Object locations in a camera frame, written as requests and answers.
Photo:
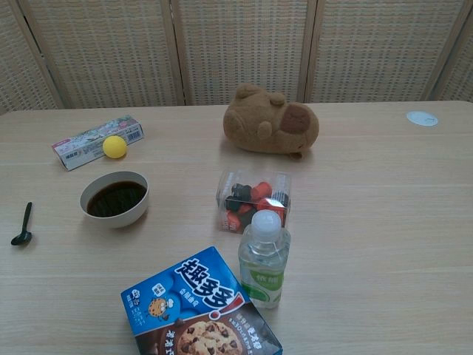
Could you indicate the yellow foam ball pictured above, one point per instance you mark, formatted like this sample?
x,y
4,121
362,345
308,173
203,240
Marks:
x,y
115,147

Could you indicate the blue chocolate chip cookie box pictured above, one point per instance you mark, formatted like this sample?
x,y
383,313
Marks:
x,y
192,303

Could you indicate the black liquid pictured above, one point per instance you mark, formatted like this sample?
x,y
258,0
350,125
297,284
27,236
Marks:
x,y
116,197

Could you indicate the white round desk grommet cap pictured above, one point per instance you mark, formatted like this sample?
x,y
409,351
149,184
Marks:
x,y
422,118

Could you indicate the floral toothpaste box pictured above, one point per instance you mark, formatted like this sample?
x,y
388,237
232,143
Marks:
x,y
85,142

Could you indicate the beige ceramic bowl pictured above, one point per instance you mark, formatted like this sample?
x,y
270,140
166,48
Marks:
x,y
114,218

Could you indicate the clear bottle with green label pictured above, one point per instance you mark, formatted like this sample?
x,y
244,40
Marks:
x,y
263,273

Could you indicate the clear box of red black capsules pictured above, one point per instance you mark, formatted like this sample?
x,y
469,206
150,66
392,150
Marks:
x,y
240,199

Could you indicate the brown capybara plush toy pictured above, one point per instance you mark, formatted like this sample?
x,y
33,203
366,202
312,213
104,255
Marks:
x,y
255,122

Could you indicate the black plastic spoon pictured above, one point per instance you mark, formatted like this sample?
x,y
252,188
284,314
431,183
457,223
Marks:
x,y
23,233

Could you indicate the woven rattan folding screen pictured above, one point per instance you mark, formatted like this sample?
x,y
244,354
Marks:
x,y
236,48

